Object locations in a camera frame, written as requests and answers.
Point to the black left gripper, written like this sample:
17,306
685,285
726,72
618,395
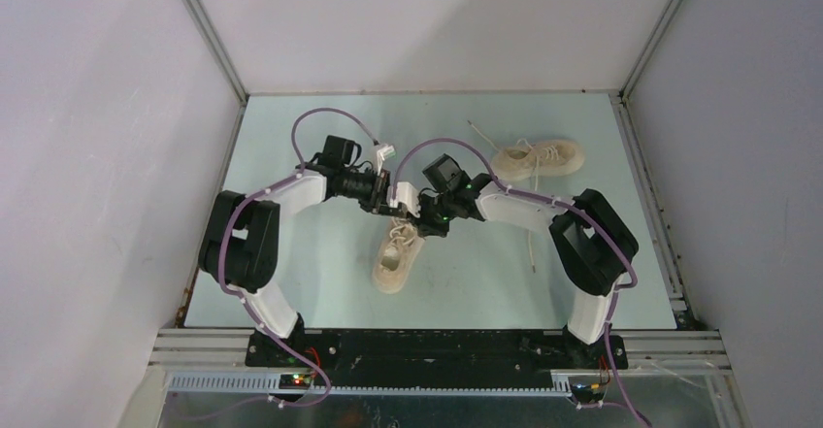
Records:
376,201

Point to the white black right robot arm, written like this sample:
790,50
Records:
594,245

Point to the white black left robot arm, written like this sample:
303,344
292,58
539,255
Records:
240,248

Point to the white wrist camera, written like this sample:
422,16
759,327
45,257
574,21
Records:
381,152
405,197

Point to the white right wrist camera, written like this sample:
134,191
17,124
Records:
405,197

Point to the beige sneaker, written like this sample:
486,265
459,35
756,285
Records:
524,160
397,252

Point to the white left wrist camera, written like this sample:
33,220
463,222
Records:
381,152

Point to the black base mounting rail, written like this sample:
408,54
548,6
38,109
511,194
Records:
454,359

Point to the aluminium frame rail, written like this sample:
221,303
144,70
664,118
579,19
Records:
244,361

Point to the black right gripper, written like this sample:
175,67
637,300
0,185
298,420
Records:
423,223

